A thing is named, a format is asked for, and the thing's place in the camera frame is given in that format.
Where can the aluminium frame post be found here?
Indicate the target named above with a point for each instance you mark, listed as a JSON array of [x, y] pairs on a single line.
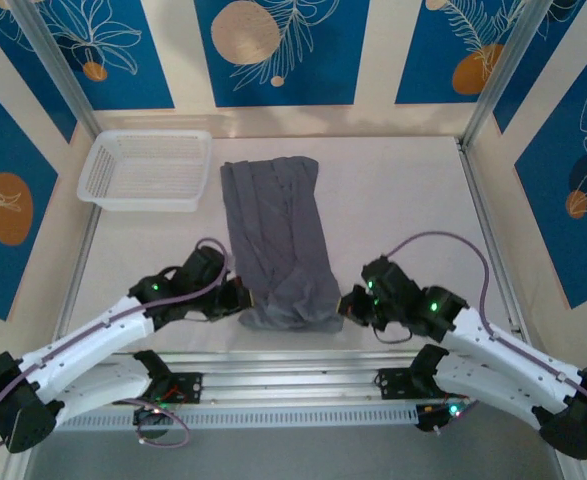
[[510, 55], [58, 65]]

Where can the grey t-shirt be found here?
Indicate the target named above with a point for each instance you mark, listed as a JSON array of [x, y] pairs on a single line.
[[278, 240]]

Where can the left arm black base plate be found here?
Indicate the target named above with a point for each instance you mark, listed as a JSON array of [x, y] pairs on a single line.
[[188, 387]]

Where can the white perforated plastic basket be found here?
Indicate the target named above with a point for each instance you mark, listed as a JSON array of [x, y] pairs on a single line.
[[143, 170]]

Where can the aluminium frame bar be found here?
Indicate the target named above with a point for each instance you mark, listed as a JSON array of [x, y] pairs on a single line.
[[570, 470], [18, 467]]

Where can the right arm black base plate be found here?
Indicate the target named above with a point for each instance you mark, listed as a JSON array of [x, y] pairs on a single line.
[[393, 382]]

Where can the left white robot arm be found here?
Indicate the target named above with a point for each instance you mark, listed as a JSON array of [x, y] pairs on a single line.
[[88, 340]]

